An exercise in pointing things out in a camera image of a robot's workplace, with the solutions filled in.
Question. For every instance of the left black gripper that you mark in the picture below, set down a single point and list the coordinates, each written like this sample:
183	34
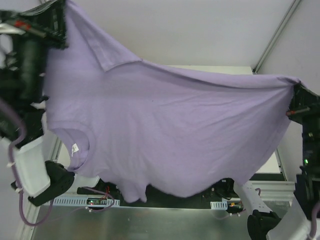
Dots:
46	32

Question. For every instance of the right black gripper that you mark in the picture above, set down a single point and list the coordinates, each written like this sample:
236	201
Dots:
304	107

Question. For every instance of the purple t shirt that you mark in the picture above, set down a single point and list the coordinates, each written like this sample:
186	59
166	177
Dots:
135	123

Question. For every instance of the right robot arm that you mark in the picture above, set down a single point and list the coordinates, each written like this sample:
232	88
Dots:
301	219

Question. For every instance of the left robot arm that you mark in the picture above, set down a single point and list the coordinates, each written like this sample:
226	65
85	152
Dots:
25	112

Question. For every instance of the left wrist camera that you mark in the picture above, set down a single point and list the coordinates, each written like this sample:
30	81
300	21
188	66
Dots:
7	29

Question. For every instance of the right aluminium frame post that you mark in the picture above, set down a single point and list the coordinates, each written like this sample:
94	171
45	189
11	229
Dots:
276	35

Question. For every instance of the aluminium front rail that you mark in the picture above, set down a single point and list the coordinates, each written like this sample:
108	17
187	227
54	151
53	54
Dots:
275	190

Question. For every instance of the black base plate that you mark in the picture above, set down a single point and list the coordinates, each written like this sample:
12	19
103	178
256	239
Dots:
222	190

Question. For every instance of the right white cable duct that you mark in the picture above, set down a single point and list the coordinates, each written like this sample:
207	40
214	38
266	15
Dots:
219	205

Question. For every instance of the white cable duct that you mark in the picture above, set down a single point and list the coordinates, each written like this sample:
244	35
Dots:
76	201
219	205

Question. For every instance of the left white cable duct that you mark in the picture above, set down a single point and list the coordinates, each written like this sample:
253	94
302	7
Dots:
76	201

